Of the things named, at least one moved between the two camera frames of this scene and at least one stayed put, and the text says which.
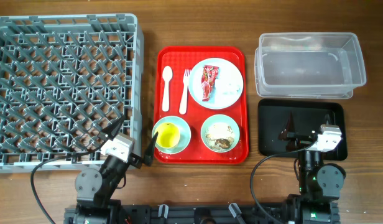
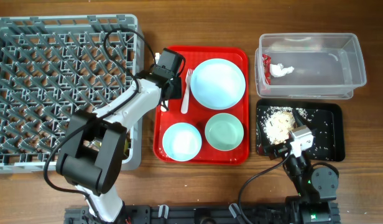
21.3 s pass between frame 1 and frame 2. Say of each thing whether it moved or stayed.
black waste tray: stayed
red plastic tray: stayed
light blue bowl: moved
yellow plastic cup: moved
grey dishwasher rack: stayed
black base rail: stayed
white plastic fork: stayed
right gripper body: moved
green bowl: stayed
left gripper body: moved
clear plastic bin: stayed
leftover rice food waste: moved
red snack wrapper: moved
